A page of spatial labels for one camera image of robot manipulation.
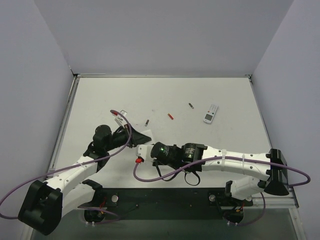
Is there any long white remote control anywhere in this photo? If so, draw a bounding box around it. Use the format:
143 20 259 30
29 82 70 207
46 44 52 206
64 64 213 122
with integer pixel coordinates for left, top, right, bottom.
141 129 153 138

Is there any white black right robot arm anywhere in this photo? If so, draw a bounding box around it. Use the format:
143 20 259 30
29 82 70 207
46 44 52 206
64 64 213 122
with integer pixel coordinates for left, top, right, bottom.
150 142 289 200

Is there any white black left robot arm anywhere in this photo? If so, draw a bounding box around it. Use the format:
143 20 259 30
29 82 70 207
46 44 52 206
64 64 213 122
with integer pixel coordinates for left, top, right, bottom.
18 125 152 236

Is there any small white remote with buttons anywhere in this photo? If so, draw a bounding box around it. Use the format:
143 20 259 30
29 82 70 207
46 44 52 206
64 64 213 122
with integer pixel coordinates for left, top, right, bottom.
203 104 219 124

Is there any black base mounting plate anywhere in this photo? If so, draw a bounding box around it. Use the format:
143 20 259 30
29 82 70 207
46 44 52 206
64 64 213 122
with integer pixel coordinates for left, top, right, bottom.
83 187 253 220

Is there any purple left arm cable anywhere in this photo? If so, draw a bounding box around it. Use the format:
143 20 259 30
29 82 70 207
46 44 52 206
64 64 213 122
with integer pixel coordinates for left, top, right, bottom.
0 109 133 225

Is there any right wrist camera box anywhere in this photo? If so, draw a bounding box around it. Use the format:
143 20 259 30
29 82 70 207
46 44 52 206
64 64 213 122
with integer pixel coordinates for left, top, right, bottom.
135 144 154 164

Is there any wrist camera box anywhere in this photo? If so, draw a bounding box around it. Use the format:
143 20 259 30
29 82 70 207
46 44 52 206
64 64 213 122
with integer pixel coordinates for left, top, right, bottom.
135 144 154 164
114 110 127 126

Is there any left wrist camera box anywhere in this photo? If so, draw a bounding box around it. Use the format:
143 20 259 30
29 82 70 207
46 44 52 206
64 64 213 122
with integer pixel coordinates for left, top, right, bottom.
114 110 127 126

